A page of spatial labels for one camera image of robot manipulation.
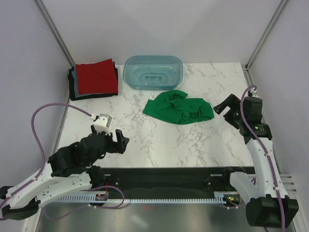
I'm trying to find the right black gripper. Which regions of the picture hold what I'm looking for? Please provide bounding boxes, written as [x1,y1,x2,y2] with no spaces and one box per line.
[212,94,246,130]

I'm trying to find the green t shirt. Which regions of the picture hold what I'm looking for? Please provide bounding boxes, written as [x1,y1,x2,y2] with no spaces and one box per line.
[143,90,214,125]

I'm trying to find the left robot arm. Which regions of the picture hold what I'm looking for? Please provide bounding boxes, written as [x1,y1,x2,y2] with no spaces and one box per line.
[0,130,129,220]

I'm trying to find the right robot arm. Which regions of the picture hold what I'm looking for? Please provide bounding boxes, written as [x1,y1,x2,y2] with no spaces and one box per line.
[213,94,299,230]

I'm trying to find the black folded t shirt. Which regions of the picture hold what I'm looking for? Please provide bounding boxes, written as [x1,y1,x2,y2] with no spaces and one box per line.
[68,68,118,101]

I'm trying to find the red folded t shirt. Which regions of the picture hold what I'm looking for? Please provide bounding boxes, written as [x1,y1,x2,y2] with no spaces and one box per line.
[75,59,118,94]

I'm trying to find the teal plastic bin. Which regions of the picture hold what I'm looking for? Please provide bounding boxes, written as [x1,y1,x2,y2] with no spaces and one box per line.
[123,56,183,90]

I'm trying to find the blue folded t shirt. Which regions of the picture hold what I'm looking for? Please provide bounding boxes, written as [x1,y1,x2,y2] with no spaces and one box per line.
[71,66,91,97]

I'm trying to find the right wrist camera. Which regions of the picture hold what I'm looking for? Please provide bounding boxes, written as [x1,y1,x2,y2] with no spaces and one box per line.
[248,86,257,97]

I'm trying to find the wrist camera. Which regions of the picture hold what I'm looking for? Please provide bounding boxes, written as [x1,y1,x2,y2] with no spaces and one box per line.
[248,86,257,97]
[91,114,112,135]

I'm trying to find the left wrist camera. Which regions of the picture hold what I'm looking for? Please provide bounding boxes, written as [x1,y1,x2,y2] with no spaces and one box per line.
[91,114,112,135]

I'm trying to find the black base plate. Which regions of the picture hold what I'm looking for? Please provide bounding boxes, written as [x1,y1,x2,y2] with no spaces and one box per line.
[102,166,255,199]

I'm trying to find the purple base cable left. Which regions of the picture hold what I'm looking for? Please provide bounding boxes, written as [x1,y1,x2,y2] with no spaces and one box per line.
[43,185,126,219]

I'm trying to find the aluminium rail right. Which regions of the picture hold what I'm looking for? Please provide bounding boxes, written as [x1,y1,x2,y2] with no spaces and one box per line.
[280,174,297,193]

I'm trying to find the white slotted cable duct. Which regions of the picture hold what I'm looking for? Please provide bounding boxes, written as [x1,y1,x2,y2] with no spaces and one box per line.
[53,192,238,204]

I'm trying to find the right aluminium frame post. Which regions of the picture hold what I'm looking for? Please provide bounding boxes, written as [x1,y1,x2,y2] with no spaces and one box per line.
[244,0,290,70]

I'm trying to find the aluminium frame post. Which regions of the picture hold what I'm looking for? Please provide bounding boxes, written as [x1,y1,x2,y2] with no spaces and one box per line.
[34,0,75,66]
[244,0,290,70]

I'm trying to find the left aluminium frame post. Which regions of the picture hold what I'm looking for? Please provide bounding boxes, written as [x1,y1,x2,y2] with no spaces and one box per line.
[34,0,75,66]

